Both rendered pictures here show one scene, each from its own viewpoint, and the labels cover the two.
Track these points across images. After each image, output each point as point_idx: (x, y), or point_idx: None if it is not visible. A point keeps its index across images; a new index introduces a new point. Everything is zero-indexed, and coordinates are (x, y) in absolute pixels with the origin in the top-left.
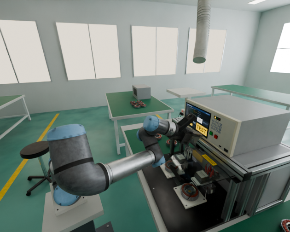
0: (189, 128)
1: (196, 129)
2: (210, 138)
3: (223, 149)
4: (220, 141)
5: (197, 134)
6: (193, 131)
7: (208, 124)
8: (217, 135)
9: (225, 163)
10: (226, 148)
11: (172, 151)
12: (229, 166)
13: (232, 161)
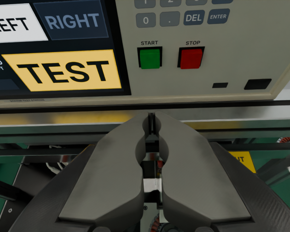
0: (72, 195)
1: (39, 89)
2: (152, 82)
3: (238, 89)
4: (223, 63)
5: (268, 200)
6: (168, 196)
7: (106, 16)
8: (205, 43)
9: (280, 128)
10: (264, 76)
11: (9, 191)
12: None
13: None
